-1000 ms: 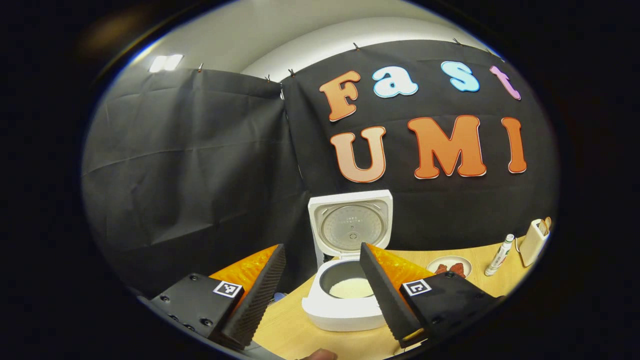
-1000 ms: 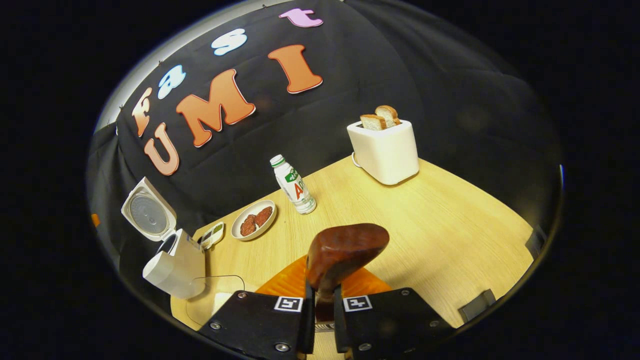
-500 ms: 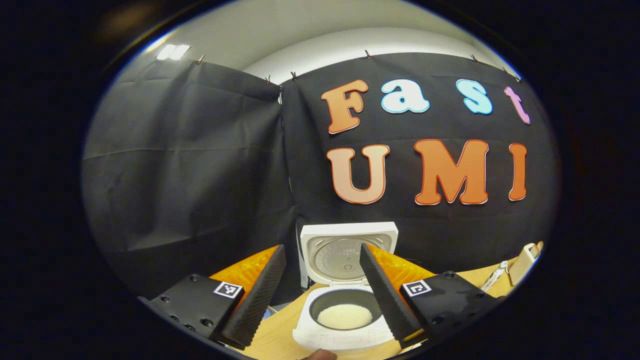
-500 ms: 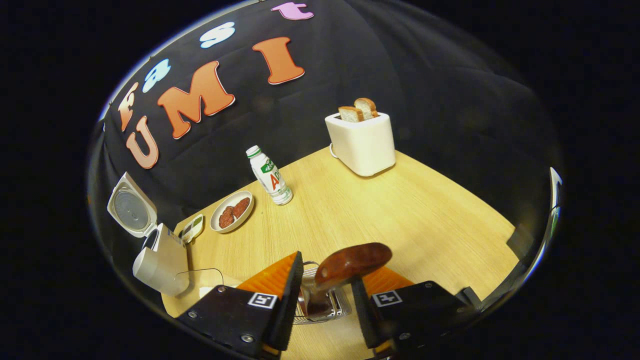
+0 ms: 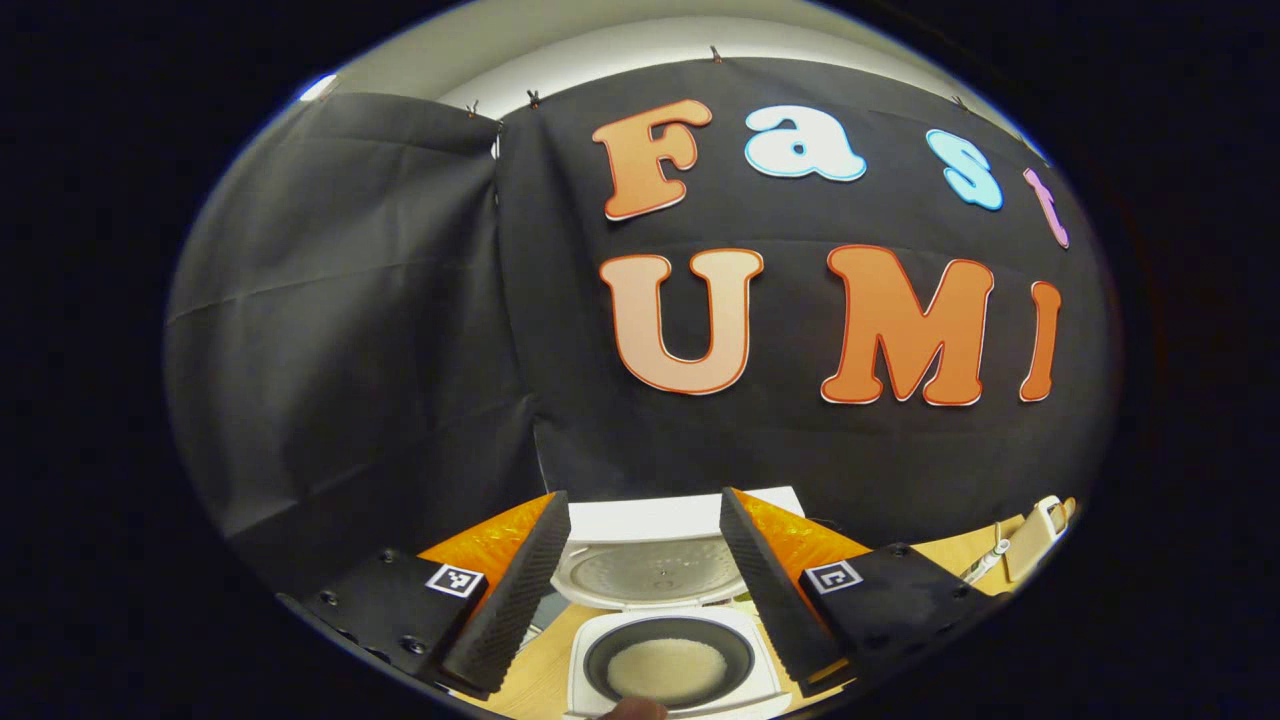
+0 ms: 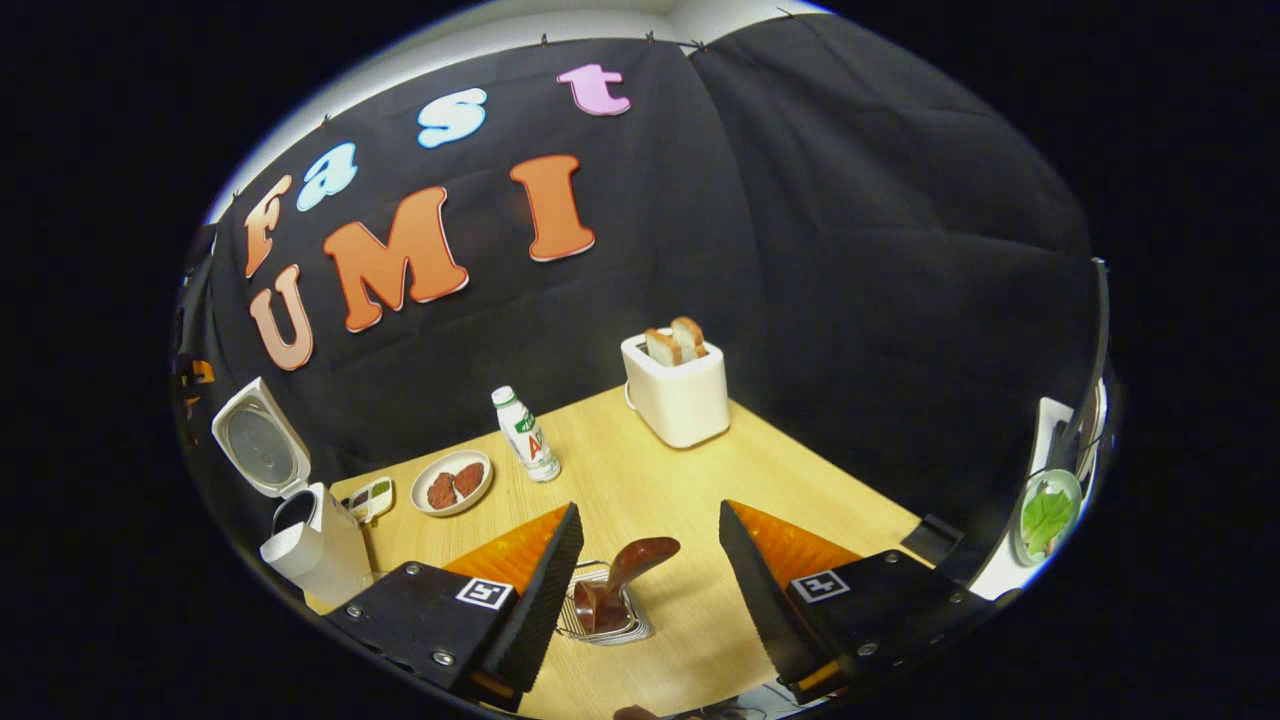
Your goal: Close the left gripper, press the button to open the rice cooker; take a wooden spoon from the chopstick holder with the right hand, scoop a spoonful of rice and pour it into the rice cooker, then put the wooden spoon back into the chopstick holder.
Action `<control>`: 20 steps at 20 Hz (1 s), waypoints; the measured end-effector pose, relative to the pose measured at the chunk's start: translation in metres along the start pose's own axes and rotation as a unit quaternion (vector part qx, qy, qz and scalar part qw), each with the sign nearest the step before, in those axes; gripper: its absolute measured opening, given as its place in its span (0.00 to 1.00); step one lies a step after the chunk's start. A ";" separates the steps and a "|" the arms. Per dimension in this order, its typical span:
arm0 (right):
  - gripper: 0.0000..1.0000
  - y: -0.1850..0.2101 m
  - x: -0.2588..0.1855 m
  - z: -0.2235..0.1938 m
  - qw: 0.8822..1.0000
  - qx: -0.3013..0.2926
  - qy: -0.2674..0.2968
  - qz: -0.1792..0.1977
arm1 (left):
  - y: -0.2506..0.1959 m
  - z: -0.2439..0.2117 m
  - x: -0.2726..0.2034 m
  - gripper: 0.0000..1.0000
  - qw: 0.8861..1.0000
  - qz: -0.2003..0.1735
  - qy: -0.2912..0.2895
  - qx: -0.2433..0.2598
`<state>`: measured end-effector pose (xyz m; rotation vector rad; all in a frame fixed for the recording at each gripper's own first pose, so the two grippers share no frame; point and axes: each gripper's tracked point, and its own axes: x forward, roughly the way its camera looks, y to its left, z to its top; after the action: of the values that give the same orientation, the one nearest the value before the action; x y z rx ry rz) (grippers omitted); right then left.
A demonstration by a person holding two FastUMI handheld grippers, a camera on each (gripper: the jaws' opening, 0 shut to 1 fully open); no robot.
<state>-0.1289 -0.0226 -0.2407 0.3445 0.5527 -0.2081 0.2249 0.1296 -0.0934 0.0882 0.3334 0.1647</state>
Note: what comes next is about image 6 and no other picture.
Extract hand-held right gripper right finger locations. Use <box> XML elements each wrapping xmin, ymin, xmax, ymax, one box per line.
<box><xmin>718</xmin><ymin>499</ymin><xmax>1021</xmax><ymax>704</ymax></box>

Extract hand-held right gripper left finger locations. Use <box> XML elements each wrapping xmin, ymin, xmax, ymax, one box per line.
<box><xmin>325</xmin><ymin>502</ymin><xmax>585</xmax><ymax>713</ymax></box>

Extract brown wooden spoon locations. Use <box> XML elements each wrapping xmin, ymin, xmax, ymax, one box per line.
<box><xmin>574</xmin><ymin>537</ymin><xmax>682</xmax><ymax>635</ymax></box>

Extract white rice cooker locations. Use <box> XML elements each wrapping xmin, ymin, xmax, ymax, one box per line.
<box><xmin>211</xmin><ymin>376</ymin><xmax>376</xmax><ymax>606</ymax></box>

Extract white green drink bottle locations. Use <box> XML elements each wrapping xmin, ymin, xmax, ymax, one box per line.
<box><xmin>491</xmin><ymin>385</ymin><xmax>562</xmax><ymax>484</ymax></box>

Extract white round plate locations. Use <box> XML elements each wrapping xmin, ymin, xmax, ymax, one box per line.
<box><xmin>411</xmin><ymin>449</ymin><xmax>494</xmax><ymax>518</ymax></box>

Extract small white condiment dish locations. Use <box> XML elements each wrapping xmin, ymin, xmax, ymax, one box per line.
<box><xmin>345</xmin><ymin>476</ymin><xmax>395</xmax><ymax>525</ymax></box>

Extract white toaster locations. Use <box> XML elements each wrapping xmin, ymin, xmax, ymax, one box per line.
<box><xmin>620</xmin><ymin>330</ymin><xmax>731</xmax><ymax>449</ymax></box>

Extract pale green plate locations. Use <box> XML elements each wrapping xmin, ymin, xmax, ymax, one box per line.
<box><xmin>1012</xmin><ymin>468</ymin><xmax>1084</xmax><ymax>568</ymax></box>

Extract green leafy vegetable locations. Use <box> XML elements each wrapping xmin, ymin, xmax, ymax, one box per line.
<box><xmin>1022</xmin><ymin>482</ymin><xmax>1076</xmax><ymax>556</ymax></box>

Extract white side table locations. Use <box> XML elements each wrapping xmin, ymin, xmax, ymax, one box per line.
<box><xmin>968</xmin><ymin>397</ymin><xmax>1106</xmax><ymax>601</ymax></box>

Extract black backdrop cloth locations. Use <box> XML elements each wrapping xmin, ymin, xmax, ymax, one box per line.
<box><xmin>175</xmin><ymin>12</ymin><xmax>1111</xmax><ymax>561</ymax></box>

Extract black stand pole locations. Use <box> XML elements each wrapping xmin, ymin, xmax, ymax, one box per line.
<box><xmin>960</xmin><ymin>258</ymin><xmax>1113</xmax><ymax>586</ymax></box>

